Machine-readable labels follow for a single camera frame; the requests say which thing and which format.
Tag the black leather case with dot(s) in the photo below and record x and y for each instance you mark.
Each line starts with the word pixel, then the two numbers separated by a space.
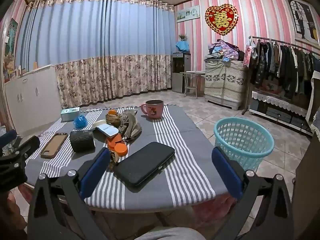
pixel 142 165

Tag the pink mug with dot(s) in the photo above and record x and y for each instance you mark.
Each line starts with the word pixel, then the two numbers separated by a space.
pixel 153 111

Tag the red gold heart decoration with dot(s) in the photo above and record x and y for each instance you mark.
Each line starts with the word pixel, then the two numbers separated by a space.
pixel 221 20

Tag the blue cloth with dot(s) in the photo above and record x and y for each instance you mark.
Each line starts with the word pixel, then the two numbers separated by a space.
pixel 182 46

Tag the brown wooden furniture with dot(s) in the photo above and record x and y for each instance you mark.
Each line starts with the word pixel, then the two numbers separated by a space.
pixel 307 180

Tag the pile of clothes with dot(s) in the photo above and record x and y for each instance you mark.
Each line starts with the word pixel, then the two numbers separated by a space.
pixel 225 50

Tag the low dark cabinet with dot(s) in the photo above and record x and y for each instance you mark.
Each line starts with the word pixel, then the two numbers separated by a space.
pixel 275 115

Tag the black white wall poster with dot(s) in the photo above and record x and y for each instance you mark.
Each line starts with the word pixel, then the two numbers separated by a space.
pixel 300 17

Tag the grey water dispenser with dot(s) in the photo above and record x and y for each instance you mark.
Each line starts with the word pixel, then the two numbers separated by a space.
pixel 178 80

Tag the person's left forearm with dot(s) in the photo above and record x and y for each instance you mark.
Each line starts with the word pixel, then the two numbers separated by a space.
pixel 10 212

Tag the orange plastic lid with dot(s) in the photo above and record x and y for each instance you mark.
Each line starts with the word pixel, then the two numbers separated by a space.
pixel 120 148

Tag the white cabinet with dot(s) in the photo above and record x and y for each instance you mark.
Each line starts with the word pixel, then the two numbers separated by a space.
pixel 32 92

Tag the pink hanging bag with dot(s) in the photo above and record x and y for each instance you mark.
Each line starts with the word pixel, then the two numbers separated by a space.
pixel 248 55

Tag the teal plastic mesh basket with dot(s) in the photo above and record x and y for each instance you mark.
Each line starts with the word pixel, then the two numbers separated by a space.
pixel 250 163

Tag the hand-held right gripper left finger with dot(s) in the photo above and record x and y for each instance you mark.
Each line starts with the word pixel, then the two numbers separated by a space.
pixel 96 170

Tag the white blue packet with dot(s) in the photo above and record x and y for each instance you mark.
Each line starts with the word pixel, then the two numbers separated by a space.
pixel 107 131

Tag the long wall picture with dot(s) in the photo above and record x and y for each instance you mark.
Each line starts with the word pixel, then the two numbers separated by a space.
pixel 188 13

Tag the green wall poster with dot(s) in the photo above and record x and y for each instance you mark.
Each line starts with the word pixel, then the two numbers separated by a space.
pixel 11 35

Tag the white oval box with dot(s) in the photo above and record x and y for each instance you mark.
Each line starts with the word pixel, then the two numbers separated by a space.
pixel 98 124

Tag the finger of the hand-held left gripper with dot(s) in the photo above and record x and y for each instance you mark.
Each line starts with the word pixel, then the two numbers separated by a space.
pixel 28 144
pixel 10 135

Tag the white washing machine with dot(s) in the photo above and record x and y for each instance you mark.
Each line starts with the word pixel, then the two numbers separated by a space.
pixel 225 102

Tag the small metal table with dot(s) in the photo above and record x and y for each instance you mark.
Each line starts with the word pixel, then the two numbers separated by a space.
pixel 191 73

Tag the row of hanging clothes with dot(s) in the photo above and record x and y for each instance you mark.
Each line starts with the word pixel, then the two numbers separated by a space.
pixel 282 65

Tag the white lace cloth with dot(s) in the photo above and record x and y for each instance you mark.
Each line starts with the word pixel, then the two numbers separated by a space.
pixel 275 100

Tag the toy bundle with orange parts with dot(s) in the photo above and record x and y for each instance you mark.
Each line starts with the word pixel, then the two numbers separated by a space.
pixel 132 127

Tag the metal clothes rack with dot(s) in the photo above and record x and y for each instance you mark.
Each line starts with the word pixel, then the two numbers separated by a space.
pixel 275 40

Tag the small orange container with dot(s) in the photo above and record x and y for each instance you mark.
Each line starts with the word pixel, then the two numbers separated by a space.
pixel 112 112

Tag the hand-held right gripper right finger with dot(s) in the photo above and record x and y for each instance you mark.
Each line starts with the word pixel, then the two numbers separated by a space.
pixel 227 172

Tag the brown phone case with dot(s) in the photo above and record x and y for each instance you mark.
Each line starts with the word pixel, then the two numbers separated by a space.
pixel 53 145

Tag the black ribbed cylinder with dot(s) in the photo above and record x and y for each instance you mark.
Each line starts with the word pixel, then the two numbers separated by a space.
pixel 82 141

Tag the grey white striped tablecloth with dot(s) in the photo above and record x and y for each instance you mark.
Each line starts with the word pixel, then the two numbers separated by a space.
pixel 175 130

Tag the small potted plant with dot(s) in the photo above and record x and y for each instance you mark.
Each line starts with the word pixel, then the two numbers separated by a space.
pixel 183 37

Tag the teal tissue box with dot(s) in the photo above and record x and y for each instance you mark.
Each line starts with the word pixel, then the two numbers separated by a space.
pixel 70 115

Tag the patterned cover cloth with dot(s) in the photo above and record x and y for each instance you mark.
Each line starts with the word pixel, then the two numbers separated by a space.
pixel 225 77

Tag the blue plastic cover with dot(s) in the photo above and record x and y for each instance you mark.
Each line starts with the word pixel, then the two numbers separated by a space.
pixel 80 122

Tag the person's grey clothing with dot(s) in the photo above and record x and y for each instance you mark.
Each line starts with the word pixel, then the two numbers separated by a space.
pixel 170 233

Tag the blue floral curtain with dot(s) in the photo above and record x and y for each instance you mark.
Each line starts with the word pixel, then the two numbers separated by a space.
pixel 87 42

